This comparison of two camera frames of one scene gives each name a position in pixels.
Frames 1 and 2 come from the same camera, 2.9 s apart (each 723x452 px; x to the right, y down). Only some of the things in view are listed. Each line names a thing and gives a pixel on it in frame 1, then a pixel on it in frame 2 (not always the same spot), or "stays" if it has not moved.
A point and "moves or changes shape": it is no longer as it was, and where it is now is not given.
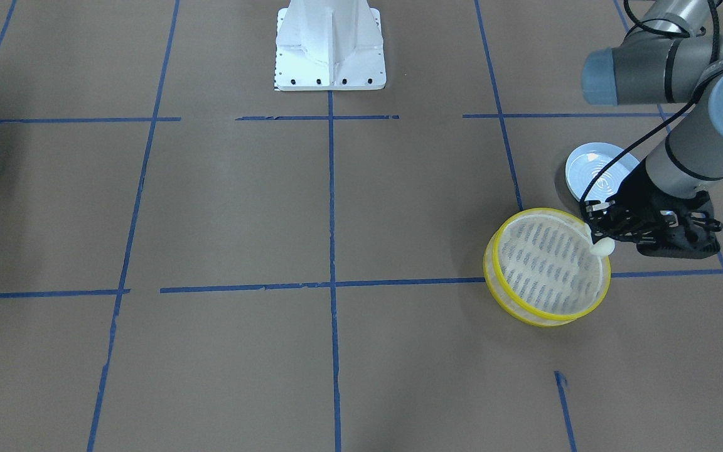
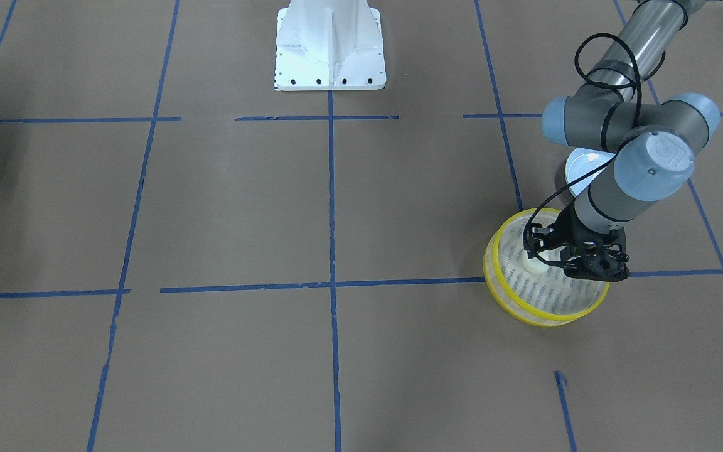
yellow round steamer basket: x=539 y=269 stays
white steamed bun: x=603 y=247 moves or changes shape
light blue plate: x=585 y=161 stays
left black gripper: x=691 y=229 → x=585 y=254
